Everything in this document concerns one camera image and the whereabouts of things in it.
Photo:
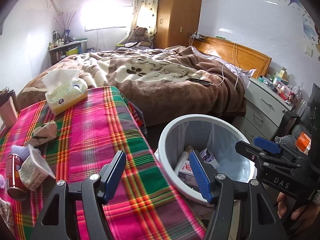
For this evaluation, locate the brown cream blanket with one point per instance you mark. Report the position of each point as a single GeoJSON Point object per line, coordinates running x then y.
{"type": "Point", "coordinates": [155, 81]}

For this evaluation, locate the patterned snack wrapper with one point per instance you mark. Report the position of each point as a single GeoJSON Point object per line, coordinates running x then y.
{"type": "Point", "coordinates": [7, 214]}

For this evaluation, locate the white nightstand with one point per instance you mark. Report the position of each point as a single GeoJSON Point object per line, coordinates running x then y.
{"type": "Point", "coordinates": [264, 112]}

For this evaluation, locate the pink brown travel mug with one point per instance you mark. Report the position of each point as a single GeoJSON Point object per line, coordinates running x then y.
{"type": "Point", "coordinates": [9, 107]}

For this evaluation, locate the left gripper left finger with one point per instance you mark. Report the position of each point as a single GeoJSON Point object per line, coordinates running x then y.
{"type": "Point", "coordinates": [110, 176]}

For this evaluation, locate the green beige small carton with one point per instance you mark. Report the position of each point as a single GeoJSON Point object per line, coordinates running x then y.
{"type": "Point", "coordinates": [43, 134]}

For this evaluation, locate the purple white tissue box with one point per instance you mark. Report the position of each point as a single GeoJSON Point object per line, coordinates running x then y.
{"type": "Point", "coordinates": [209, 158]}

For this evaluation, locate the person right hand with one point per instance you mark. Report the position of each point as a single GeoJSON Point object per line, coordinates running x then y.
{"type": "Point", "coordinates": [305, 213]}

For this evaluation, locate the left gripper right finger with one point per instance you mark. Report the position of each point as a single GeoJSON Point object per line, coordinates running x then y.
{"type": "Point", "coordinates": [204, 174]}

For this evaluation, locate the small white orange box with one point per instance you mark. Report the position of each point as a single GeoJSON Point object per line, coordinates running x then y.
{"type": "Point", "coordinates": [185, 169]}

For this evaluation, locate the wooden headboard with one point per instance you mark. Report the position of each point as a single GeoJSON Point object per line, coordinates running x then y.
{"type": "Point", "coordinates": [237, 54]}

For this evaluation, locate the wooden wardrobe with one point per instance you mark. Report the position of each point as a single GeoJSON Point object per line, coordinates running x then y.
{"type": "Point", "coordinates": [176, 21]}

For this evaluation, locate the long white purple medicine box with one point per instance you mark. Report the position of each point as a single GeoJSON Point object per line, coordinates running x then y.
{"type": "Point", "coordinates": [184, 156]}

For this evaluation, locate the yellow tissue pack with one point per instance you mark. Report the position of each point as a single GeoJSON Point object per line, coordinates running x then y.
{"type": "Point", "coordinates": [64, 89]}

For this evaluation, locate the dark red drink can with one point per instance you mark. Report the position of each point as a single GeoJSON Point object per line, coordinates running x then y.
{"type": "Point", "coordinates": [15, 188]}

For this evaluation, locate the pink plaid tablecloth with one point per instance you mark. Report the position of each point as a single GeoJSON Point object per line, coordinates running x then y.
{"type": "Point", "coordinates": [146, 205]}

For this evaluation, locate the brown teddy bear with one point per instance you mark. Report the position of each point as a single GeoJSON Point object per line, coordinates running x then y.
{"type": "Point", "coordinates": [139, 35]}

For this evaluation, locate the cluttered shelf unit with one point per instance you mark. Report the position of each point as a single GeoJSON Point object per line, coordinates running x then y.
{"type": "Point", "coordinates": [61, 52]}

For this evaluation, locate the dried branches vase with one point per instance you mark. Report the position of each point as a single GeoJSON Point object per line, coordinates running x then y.
{"type": "Point", "coordinates": [65, 21]}

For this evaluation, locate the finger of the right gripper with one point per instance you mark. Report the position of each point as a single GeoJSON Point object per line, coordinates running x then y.
{"type": "Point", "coordinates": [267, 144]}
{"type": "Point", "coordinates": [257, 156]}

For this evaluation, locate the white trash bin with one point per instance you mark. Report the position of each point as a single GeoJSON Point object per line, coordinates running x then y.
{"type": "Point", "coordinates": [212, 137]}

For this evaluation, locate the patterned curtain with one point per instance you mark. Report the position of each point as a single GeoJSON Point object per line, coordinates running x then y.
{"type": "Point", "coordinates": [145, 15]}

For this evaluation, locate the black phone on bed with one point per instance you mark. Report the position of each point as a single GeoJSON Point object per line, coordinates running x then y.
{"type": "Point", "coordinates": [199, 81]}

